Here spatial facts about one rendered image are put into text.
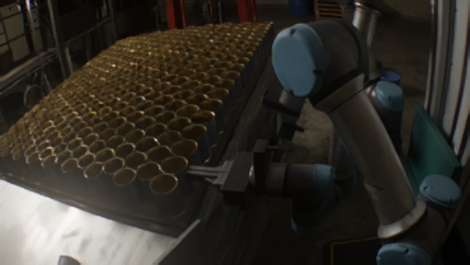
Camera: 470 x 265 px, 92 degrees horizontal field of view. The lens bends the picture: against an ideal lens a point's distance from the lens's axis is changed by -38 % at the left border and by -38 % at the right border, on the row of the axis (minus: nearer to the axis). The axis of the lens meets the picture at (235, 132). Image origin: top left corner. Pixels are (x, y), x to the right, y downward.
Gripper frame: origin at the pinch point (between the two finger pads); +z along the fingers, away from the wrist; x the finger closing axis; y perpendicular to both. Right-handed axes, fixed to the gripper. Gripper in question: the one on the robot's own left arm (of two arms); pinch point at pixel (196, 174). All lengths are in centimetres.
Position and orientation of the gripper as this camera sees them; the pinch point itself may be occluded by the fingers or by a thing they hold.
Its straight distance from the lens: 79.3
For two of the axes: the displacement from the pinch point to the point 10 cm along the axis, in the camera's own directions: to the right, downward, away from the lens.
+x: 2.7, -5.5, 7.9
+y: 1.3, 8.3, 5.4
